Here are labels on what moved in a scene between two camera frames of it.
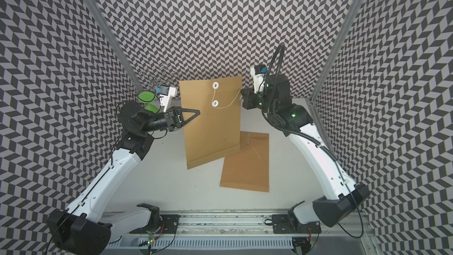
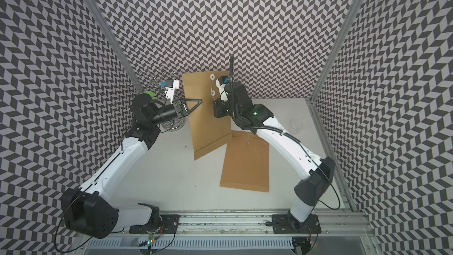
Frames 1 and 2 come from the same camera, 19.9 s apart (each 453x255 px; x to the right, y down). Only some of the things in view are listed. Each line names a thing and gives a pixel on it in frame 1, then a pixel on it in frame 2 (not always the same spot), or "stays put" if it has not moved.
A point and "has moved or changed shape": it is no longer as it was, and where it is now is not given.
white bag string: (214, 103) has moved or changed shape
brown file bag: (216, 131) has moved or changed shape
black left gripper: (174, 117) -> (181, 113)
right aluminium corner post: (357, 3) stays put
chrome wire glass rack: (151, 78) stays put
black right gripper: (249, 96) -> (219, 113)
